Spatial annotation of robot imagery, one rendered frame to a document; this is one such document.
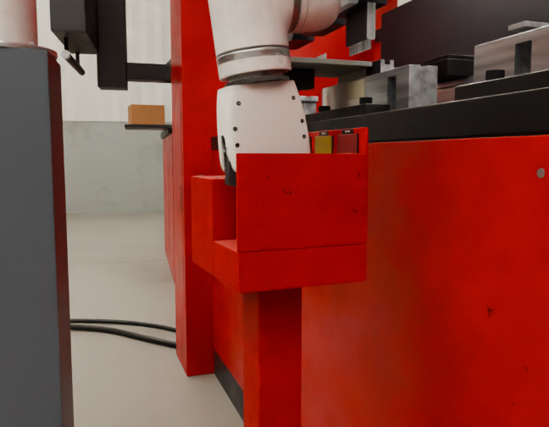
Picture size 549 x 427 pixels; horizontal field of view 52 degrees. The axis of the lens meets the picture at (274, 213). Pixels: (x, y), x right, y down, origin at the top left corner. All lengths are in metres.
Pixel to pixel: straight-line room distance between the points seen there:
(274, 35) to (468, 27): 1.24
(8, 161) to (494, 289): 0.85
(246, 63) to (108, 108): 7.77
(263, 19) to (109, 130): 7.77
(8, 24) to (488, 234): 0.91
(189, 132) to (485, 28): 1.01
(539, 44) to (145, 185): 7.75
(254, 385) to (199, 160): 1.37
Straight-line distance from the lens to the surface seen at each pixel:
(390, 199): 0.86
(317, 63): 1.15
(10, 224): 1.14
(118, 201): 8.38
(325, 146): 0.73
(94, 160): 8.37
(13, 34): 1.19
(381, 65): 1.18
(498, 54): 0.87
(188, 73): 2.04
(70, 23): 2.18
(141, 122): 3.55
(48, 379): 1.20
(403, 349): 0.87
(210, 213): 0.69
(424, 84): 1.07
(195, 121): 2.03
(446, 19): 1.92
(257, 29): 0.63
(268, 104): 0.64
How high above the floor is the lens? 0.81
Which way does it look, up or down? 6 degrees down
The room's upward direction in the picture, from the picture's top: straight up
